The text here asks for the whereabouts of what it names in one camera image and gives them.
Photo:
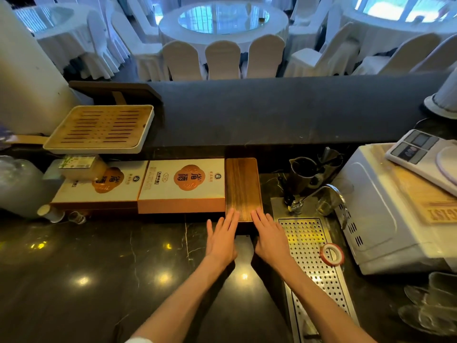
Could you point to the round glass turntable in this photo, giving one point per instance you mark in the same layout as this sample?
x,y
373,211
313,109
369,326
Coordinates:
x,y
403,7
43,17
223,18

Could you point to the red white tape roll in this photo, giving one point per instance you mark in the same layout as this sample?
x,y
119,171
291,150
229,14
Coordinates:
x,y
323,258

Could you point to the small box with green label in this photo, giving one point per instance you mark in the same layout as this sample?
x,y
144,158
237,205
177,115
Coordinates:
x,y
82,167

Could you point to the person's right little finger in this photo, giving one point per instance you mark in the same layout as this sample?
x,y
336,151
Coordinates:
x,y
279,233

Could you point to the clear glass saucer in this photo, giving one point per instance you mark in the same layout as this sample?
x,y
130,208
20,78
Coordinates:
x,y
425,321
416,295

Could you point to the white kitchen scale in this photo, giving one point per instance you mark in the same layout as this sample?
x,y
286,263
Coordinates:
x,y
417,153

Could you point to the person's right hand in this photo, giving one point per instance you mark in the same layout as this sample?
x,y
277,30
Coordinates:
x,y
272,246

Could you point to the clear plastic container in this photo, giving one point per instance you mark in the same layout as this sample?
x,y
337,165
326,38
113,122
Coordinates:
x,y
21,185

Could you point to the clear glass mug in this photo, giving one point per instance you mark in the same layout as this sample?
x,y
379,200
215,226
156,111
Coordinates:
x,y
442,289

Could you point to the chrome faucet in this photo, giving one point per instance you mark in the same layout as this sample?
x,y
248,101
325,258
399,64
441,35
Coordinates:
x,y
332,192

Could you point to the person's left little finger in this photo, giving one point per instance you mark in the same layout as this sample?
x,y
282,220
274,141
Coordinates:
x,y
210,231

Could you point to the group of white covered chairs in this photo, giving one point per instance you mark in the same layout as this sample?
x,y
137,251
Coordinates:
x,y
223,60

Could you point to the white orange tea gift box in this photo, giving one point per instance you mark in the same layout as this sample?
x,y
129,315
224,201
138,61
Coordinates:
x,y
182,185
107,192

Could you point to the brown wooden shelf board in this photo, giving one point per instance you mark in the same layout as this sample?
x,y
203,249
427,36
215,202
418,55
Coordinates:
x,y
114,91

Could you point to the small clear glass cup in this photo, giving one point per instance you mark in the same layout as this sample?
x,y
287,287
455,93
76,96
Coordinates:
x,y
76,217

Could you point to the clear glass tumbler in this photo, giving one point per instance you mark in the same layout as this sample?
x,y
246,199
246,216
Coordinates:
x,y
325,207

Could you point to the person's left middle finger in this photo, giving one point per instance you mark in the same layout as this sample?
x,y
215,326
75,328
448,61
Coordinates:
x,y
229,222

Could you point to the brown cardboard sheet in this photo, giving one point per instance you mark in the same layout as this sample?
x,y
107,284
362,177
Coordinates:
x,y
421,196

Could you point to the bamboo slatted tea tray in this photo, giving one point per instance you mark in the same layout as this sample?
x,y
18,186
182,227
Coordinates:
x,y
101,128

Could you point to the white ribbed lamp base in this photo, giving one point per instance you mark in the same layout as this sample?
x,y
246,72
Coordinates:
x,y
444,99

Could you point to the steel pitcher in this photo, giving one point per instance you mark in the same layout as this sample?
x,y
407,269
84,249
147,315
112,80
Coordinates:
x,y
303,175

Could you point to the perforated steel drain tray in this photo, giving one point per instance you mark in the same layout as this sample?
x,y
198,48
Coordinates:
x,y
307,239

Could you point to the white sleeve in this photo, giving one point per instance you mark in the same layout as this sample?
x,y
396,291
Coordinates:
x,y
137,340

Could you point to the steel jigger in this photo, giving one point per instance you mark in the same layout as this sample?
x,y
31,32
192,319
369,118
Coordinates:
x,y
330,160

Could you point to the round table with white cloth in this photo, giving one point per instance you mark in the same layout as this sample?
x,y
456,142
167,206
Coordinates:
x,y
378,35
221,38
57,35

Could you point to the person's left hand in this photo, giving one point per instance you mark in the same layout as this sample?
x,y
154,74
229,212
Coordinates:
x,y
221,246

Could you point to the dark grey bar ledge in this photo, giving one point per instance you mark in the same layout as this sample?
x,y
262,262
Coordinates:
x,y
285,110

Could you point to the white microwave oven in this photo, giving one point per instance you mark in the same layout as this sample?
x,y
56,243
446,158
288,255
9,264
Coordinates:
x,y
375,217

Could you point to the person's right forearm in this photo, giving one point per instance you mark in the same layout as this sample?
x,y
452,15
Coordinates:
x,y
317,307

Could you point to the dark wooden serving tray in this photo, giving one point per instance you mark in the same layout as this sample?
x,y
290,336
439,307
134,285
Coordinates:
x,y
243,185

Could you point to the person's left forearm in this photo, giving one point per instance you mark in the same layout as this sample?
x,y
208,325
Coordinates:
x,y
185,303

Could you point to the person's right middle finger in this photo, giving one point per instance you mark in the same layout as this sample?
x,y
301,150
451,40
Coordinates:
x,y
263,220

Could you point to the small white cup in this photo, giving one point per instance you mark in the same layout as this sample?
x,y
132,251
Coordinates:
x,y
50,213

